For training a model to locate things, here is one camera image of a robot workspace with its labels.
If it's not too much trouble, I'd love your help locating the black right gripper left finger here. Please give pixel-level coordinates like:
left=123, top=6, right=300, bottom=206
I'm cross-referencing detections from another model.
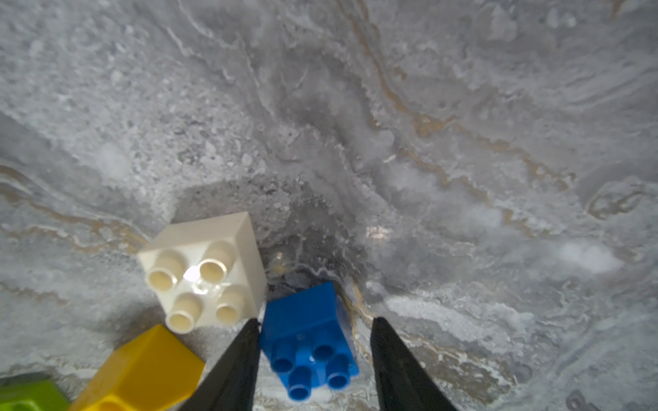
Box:
left=179, top=319, right=260, bottom=411

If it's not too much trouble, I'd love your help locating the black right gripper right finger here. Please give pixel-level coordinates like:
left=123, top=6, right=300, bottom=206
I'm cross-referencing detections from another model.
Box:
left=370, top=317, right=456, bottom=411

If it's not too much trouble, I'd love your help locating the cream small lego brick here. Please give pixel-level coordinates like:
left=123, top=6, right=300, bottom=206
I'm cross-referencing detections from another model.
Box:
left=137, top=212, right=267, bottom=334

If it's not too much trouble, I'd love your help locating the lime long lego brick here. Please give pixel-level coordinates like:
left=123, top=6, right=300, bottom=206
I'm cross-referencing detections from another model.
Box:
left=1, top=374, right=70, bottom=411

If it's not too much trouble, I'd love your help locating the yellow lego brick near arm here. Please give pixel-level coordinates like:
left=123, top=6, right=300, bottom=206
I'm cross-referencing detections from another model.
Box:
left=70, top=325, right=205, bottom=410

